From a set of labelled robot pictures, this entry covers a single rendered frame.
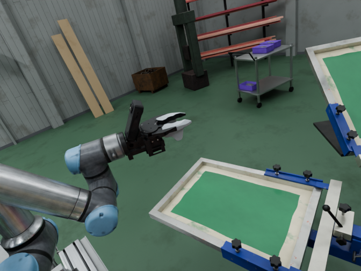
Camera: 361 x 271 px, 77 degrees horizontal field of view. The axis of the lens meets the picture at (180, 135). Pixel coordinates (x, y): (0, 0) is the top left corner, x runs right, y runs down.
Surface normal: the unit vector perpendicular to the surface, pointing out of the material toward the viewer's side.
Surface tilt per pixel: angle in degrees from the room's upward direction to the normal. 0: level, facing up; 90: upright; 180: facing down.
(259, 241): 0
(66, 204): 74
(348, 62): 32
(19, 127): 90
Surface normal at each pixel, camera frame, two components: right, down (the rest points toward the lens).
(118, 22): 0.65, 0.22
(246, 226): -0.22, -0.86
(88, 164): 0.30, 0.38
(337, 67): -0.25, -0.47
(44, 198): 0.50, 0.00
